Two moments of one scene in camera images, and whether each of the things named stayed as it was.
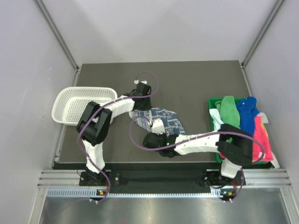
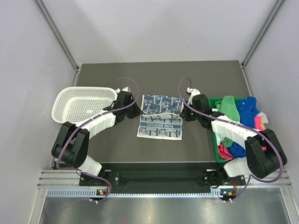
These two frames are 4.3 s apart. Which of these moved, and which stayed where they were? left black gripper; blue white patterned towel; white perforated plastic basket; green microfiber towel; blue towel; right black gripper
Moved: left black gripper; blue white patterned towel; right black gripper
Stayed: blue towel; white perforated plastic basket; green microfiber towel
